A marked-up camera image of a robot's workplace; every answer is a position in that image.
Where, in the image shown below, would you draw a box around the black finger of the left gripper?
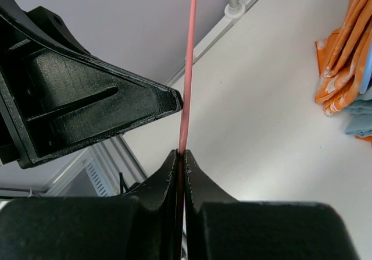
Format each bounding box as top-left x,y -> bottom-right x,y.
1,0 -> 183,169

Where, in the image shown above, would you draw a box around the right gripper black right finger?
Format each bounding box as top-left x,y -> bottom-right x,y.
184,151 -> 359,259

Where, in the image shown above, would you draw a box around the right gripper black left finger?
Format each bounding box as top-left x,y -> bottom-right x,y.
1,151 -> 177,259

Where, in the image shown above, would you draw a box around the pink wire hanger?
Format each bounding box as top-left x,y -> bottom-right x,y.
173,0 -> 197,259

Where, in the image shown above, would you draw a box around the plain orange trousers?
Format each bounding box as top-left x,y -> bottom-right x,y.
355,136 -> 372,142

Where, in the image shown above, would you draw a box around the light blue trousers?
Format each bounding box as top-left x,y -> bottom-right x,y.
344,92 -> 371,138

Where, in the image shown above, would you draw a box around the orange white patterned trousers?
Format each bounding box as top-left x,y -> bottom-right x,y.
314,0 -> 371,116

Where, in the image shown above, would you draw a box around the white metal clothes rack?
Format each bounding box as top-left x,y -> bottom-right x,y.
165,0 -> 277,87

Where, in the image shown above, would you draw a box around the light blue slotted cable duct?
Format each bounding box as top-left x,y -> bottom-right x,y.
85,161 -> 114,197

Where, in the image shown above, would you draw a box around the aluminium mounting rail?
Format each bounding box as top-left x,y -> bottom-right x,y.
44,136 -> 148,197

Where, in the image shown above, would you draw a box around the blue wire hanger left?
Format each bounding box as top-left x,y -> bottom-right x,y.
359,58 -> 371,94

